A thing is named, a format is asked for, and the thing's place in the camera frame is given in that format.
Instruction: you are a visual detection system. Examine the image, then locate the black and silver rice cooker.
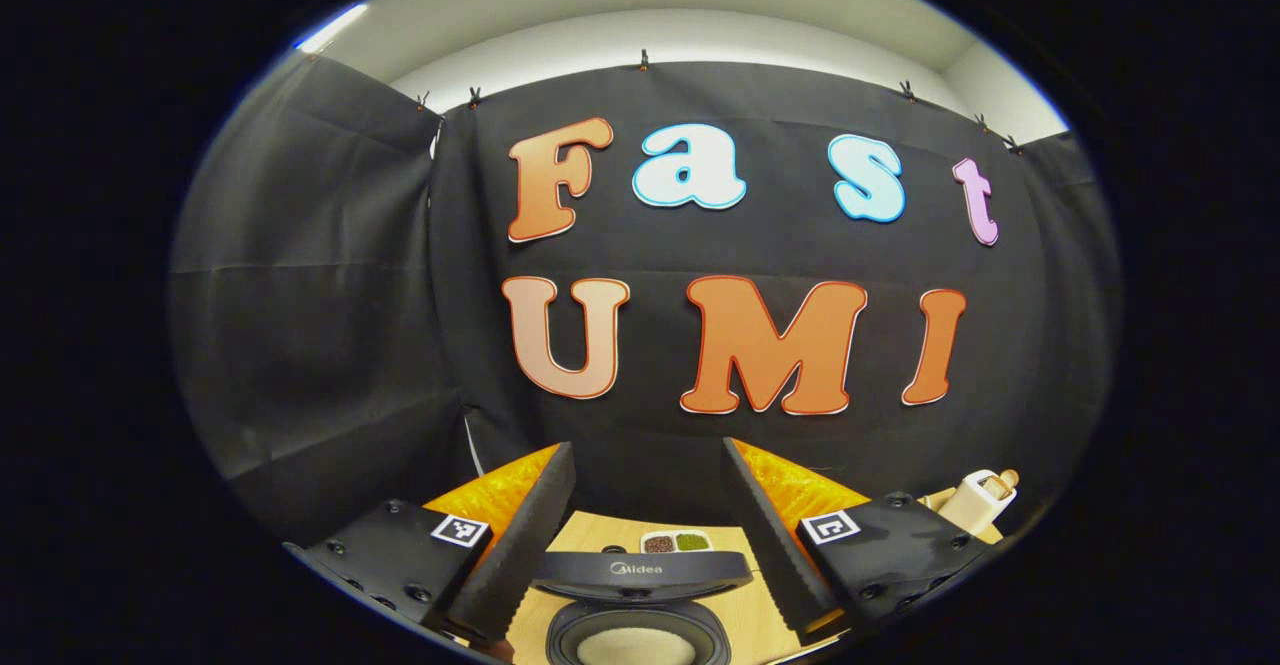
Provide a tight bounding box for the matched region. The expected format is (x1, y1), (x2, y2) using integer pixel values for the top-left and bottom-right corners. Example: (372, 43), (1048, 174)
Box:
(530, 550), (756, 665)

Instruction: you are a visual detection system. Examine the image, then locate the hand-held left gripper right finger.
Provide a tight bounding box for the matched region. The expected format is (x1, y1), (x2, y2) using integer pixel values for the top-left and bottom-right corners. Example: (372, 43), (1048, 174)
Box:
(720, 437), (1001, 643)

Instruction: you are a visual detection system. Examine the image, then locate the white toaster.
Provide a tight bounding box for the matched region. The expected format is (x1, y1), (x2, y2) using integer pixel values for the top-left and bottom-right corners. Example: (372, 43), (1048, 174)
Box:
(938, 470), (1004, 536)

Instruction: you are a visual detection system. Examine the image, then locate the white divided dish of beans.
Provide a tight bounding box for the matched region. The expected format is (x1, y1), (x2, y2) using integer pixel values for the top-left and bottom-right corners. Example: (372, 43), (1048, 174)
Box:
(640, 529), (713, 556)

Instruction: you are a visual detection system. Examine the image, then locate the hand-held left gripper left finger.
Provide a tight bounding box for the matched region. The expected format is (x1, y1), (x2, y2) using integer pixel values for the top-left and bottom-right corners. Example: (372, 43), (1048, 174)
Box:
(285, 442), (578, 646)

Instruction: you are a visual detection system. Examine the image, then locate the black backdrop cloth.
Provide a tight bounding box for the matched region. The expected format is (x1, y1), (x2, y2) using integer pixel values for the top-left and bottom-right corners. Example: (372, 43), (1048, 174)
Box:
(168, 53), (1116, 546)

